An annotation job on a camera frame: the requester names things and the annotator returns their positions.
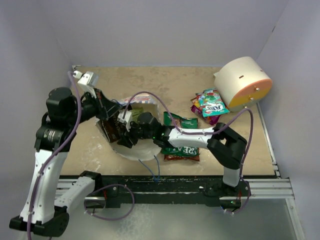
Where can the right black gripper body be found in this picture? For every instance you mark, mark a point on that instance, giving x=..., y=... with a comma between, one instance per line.
x=135, y=133

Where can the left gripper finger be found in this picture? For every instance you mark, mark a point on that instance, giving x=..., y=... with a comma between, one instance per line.
x=113, y=107
x=107, y=98

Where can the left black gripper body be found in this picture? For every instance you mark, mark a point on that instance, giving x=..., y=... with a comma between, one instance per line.
x=94, y=106

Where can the blue checkered paper bag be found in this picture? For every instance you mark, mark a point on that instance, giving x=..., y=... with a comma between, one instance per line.
x=145, y=149

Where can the brown sea salt chips bag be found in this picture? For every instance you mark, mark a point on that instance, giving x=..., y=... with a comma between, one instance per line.
x=112, y=128

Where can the green chips bag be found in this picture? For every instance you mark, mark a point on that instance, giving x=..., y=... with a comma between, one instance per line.
x=187, y=123

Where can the red Doritos bag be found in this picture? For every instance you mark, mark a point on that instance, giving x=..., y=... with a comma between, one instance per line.
x=172, y=157

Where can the yellow candy snack packet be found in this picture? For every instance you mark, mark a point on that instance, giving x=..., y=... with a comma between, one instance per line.
x=195, y=102

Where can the teal Fox's mint packet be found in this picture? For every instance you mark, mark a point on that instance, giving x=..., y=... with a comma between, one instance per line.
x=211, y=103

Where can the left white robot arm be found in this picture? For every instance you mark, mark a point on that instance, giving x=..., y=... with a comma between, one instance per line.
x=42, y=214

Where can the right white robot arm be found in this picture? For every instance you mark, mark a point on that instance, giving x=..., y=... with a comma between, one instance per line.
x=225, y=144

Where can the light green snack packet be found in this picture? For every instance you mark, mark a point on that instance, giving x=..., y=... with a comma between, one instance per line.
x=135, y=113

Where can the beige and orange cylinder device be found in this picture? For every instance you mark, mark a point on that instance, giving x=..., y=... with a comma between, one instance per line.
x=242, y=83

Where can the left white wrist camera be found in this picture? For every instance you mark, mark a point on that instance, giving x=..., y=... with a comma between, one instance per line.
x=87, y=81

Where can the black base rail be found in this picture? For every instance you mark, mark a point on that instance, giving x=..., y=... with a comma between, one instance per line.
x=208, y=190

